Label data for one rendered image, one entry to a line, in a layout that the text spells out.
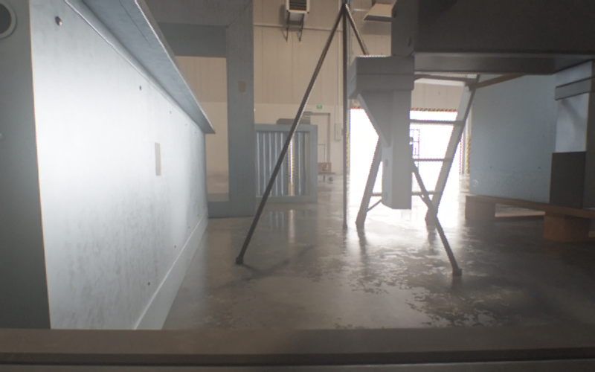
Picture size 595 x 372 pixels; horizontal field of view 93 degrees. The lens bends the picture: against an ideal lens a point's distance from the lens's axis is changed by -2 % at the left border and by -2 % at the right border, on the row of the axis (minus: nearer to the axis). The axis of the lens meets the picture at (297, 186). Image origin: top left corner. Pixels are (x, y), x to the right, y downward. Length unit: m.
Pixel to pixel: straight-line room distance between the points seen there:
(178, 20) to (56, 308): 2.21
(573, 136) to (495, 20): 0.11
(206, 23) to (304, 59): 8.48
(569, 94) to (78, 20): 0.50
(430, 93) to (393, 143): 11.91
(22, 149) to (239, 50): 2.05
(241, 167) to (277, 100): 8.16
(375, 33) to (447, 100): 3.59
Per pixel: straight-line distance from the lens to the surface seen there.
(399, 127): 0.21
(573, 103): 0.29
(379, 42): 11.69
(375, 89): 0.21
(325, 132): 10.34
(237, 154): 2.19
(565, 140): 0.29
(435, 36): 0.22
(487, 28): 0.24
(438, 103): 12.24
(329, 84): 10.70
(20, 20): 0.39
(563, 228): 1.90
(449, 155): 2.00
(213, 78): 10.45
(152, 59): 0.67
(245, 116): 2.21
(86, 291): 0.45
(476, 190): 2.44
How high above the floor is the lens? 0.39
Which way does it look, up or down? 4 degrees down
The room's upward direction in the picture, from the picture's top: straight up
